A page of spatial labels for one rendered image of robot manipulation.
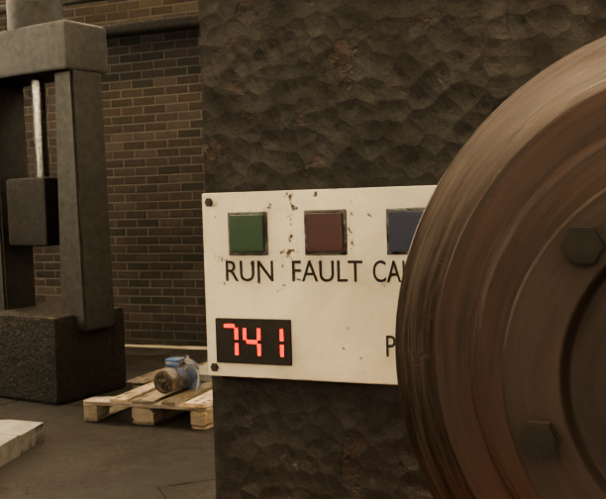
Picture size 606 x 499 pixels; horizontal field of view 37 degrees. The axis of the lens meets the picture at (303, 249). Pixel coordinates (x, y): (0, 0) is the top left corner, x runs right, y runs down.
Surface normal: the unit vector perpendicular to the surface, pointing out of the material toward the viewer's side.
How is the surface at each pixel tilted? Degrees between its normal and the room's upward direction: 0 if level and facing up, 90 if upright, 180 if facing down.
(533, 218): 90
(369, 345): 90
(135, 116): 90
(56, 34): 90
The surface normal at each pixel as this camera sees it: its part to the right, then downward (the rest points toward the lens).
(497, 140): -0.39, 0.06
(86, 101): 0.84, -0.02
